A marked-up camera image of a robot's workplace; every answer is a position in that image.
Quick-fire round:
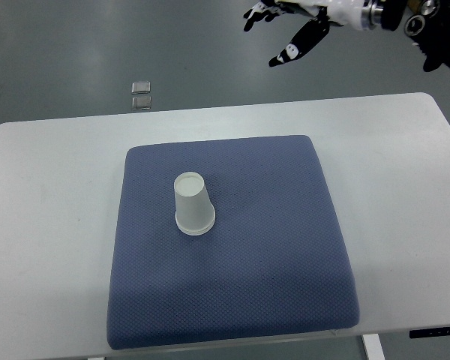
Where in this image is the white robotic hand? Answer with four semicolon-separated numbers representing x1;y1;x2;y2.
243;0;383;68

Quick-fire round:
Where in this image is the white paper cup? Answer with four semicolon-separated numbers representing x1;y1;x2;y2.
175;212;216;236
173;172;215;218

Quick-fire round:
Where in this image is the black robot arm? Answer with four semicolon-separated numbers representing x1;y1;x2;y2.
244;0;450;72

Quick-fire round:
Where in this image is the upper metal floor plate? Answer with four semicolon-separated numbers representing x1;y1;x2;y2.
131;80;151;95

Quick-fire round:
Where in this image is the metal floor plate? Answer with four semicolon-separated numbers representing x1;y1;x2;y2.
131;80;151;95
131;95;152;111

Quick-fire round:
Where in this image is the lower metal floor plate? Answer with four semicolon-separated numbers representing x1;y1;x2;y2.
131;95;152;111

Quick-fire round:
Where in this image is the white paper cup on mat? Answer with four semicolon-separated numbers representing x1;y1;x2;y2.
175;212;216;236

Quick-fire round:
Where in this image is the blue textured cushion mat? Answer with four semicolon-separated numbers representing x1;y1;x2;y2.
106;135;360;350

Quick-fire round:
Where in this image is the white table leg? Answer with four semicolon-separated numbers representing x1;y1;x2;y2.
361;334;386;360

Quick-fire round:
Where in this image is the black desk control panel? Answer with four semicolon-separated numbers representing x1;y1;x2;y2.
409;326;450;339

